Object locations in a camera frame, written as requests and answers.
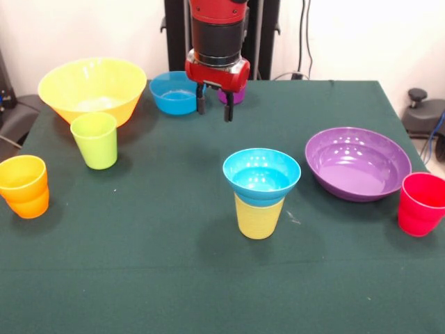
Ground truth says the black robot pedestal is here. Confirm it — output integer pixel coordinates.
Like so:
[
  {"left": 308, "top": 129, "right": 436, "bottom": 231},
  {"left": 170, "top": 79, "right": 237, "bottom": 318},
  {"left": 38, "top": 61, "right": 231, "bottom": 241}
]
[{"left": 160, "top": 0, "right": 282, "bottom": 81}]

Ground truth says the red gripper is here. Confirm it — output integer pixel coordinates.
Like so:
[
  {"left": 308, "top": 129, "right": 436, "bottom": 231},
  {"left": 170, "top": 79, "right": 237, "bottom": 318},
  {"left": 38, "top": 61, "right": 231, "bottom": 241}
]
[{"left": 184, "top": 48, "right": 252, "bottom": 123}]

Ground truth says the purple cup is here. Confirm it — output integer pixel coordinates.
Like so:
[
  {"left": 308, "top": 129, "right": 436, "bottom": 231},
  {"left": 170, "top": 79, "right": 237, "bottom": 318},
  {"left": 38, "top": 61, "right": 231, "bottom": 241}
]
[{"left": 217, "top": 85, "right": 247, "bottom": 106}]

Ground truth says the large yellow bowl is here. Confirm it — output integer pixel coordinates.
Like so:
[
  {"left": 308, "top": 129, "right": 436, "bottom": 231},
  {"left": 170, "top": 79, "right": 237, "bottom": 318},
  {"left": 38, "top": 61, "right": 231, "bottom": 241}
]
[{"left": 37, "top": 57, "right": 148, "bottom": 129}]

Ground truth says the yellow-green cup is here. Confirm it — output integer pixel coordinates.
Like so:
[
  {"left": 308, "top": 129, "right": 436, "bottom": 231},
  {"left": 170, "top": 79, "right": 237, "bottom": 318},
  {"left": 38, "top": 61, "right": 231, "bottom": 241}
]
[{"left": 234, "top": 193, "right": 286, "bottom": 240}]

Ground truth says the orange cup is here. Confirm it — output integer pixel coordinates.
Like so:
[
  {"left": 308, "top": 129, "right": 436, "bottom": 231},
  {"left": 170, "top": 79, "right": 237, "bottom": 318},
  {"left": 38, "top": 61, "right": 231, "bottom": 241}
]
[{"left": 0, "top": 154, "right": 50, "bottom": 219}]

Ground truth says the black equipment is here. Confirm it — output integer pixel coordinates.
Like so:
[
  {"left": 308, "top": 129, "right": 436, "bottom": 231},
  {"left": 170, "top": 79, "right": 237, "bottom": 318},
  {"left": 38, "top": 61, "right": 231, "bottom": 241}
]
[{"left": 0, "top": 48, "right": 13, "bottom": 116}]

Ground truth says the black wall cable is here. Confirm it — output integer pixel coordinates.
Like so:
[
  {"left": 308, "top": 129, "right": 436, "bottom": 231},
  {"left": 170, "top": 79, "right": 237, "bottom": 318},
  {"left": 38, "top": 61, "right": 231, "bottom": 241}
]
[{"left": 297, "top": 0, "right": 314, "bottom": 80}]

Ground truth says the dark green tablecloth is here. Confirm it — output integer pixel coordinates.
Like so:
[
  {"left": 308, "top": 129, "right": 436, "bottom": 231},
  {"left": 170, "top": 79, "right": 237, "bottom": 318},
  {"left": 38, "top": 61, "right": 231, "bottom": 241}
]
[{"left": 0, "top": 79, "right": 445, "bottom": 334}]

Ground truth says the purple bowl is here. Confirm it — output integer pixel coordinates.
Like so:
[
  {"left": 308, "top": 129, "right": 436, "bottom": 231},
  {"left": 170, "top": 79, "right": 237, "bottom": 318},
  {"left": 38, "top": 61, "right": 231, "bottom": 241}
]
[{"left": 305, "top": 127, "right": 413, "bottom": 202}]

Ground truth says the blue cable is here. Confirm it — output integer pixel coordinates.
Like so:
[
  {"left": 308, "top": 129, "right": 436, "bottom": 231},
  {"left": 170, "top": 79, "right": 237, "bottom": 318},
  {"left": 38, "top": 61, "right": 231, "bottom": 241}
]
[{"left": 423, "top": 111, "right": 445, "bottom": 164}]

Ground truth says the blue bowl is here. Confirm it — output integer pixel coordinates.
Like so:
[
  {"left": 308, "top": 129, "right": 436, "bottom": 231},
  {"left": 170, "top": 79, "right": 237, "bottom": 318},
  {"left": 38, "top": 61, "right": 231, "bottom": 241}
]
[{"left": 149, "top": 71, "right": 200, "bottom": 116}]

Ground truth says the green cup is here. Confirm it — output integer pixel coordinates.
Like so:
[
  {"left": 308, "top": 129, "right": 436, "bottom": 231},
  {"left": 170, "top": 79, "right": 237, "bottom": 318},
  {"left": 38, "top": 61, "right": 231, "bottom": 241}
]
[{"left": 70, "top": 111, "right": 118, "bottom": 170}]

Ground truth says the pink cup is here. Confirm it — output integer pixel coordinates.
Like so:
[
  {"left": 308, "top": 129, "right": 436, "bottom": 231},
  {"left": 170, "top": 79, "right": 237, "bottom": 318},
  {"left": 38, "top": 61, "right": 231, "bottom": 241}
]
[{"left": 397, "top": 172, "right": 445, "bottom": 237}]

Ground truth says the cyan bowl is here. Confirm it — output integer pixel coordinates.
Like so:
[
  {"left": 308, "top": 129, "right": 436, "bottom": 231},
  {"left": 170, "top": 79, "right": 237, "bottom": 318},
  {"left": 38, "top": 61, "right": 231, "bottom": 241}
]
[{"left": 222, "top": 148, "right": 302, "bottom": 207}]

